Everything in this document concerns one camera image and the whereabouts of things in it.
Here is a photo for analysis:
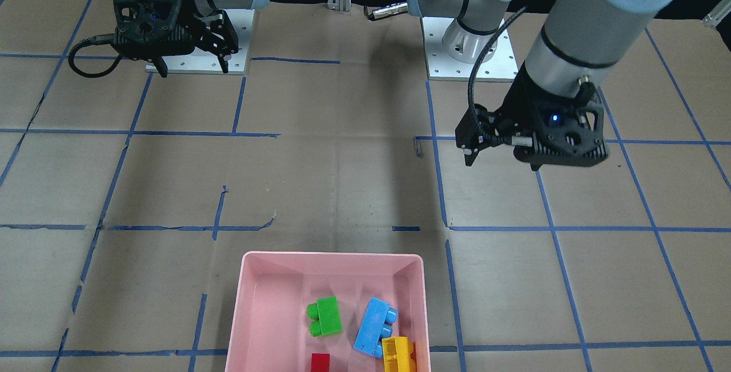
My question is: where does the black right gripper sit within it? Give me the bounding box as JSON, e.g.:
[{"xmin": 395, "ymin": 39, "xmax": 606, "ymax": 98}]
[{"xmin": 113, "ymin": 0, "xmax": 239, "ymax": 78}]

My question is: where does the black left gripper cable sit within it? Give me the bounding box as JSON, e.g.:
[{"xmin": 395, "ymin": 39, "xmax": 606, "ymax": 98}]
[{"xmin": 467, "ymin": 6, "xmax": 529, "ymax": 127}]

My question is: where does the red toy block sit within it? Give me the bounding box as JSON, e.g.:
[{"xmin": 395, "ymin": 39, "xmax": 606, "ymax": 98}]
[{"xmin": 310, "ymin": 352, "xmax": 331, "ymax": 372}]

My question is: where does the blue toy block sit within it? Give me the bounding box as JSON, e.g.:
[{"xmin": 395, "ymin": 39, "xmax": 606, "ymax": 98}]
[{"xmin": 352, "ymin": 297, "xmax": 399, "ymax": 359}]

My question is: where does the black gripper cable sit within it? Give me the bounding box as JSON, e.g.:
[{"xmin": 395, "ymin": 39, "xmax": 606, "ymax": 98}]
[
  {"xmin": 68, "ymin": 34, "xmax": 123, "ymax": 79},
  {"xmin": 467, "ymin": 6, "xmax": 529, "ymax": 127}
]

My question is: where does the green toy block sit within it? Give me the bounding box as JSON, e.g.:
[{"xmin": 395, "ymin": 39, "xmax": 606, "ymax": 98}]
[{"xmin": 306, "ymin": 295, "xmax": 343, "ymax": 337}]

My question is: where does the metal connector plug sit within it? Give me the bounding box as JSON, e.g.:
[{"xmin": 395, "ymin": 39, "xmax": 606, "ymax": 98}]
[{"xmin": 363, "ymin": 2, "xmax": 409, "ymax": 22}]

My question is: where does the yellow toy block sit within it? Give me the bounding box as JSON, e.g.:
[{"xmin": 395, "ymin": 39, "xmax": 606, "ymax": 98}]
[{"xmin": 381, "ymin": 336, "xmax": 417, "ymax": 372}]

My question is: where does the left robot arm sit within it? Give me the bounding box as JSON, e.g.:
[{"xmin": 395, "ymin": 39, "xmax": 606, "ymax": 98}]
[{"xmin": 407, "ymin": 0, "xmax": 671, "ymax": 171}]

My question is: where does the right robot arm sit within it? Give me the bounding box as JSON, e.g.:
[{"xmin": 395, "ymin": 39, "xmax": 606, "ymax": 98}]
[{"xmin": 110, "ymin": 0, "xmax": 269, "ymax": 77}]

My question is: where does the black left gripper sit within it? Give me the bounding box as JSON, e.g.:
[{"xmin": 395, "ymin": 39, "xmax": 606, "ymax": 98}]
[{"xmin": 455, "ymin": 67, "xmax": 610, "ymax": 170}]

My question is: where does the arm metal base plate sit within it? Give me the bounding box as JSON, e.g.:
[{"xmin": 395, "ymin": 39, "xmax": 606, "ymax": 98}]
[
  {"xmin": 163, "ymin": 9, "xmax": 258, "ymax": 75},
  {"xmin": 420, "ymin": 17, "xmax": 519, "ymax": 82}
]

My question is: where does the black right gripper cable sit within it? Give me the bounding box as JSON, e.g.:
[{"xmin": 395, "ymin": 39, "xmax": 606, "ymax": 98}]
[{"xmin": 68, "ymin": 34, "xmax": 123, "ymax": 79}]

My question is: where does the pink plastic box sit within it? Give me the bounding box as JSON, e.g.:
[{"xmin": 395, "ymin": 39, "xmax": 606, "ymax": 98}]
[{"xmin": 225, "ymin": 251, "xmax": 431, "ymax": 371}]

